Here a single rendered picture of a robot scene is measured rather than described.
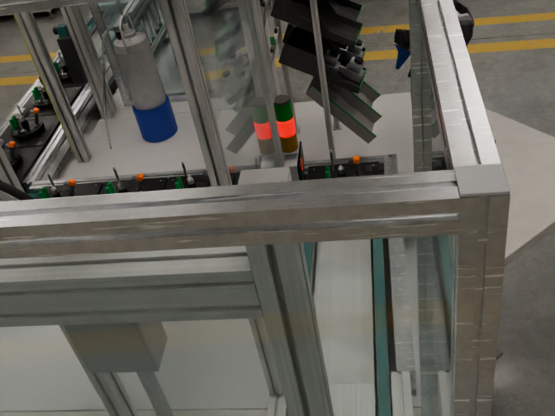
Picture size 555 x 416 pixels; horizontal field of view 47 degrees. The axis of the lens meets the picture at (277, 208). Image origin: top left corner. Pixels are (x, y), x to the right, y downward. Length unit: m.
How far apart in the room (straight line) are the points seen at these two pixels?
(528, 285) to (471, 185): 2.72
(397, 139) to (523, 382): 1.08
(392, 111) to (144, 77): 0.99
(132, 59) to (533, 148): 1.52
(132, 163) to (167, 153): 0.14
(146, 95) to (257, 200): 2.24
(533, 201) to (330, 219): 1.81
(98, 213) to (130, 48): 2.13
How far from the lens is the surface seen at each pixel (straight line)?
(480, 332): 0.51
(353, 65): 2.17
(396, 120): 2.60
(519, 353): 2.87
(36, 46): 2.56
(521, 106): 4.33
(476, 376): 0.56
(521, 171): 2.33
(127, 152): 2.75
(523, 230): 2.10
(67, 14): 2.86
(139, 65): 2.60
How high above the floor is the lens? 2.25
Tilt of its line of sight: 39 degrees down
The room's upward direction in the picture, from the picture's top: 12 degrees counter-clockwise
